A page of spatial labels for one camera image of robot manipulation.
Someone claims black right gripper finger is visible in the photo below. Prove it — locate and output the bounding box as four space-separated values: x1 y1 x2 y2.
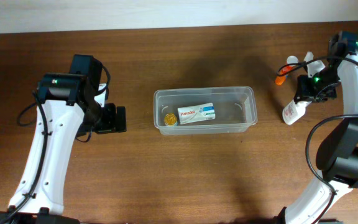
315 86 337 102
293 75 310 103

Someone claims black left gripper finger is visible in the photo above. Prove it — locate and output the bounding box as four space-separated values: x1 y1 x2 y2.
99 103 116 134
116 106 127 133

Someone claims white spray bottle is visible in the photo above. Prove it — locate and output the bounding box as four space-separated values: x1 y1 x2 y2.
282 100 311 125

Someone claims small jar gold lid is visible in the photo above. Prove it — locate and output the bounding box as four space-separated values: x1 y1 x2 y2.
164 113 178 126

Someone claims white blue Panadol box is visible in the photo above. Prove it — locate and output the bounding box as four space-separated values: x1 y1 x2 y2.
178 103 216 124

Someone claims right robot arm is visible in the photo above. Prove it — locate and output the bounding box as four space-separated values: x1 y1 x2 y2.
272 31 358 223

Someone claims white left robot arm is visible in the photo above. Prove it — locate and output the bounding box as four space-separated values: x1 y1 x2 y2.
0 54 127 223

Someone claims clear plastic container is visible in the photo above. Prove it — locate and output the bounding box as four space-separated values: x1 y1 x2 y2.
154 86 257 135

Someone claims orange tube white cap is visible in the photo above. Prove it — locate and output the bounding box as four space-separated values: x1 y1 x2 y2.
275 55 299 85

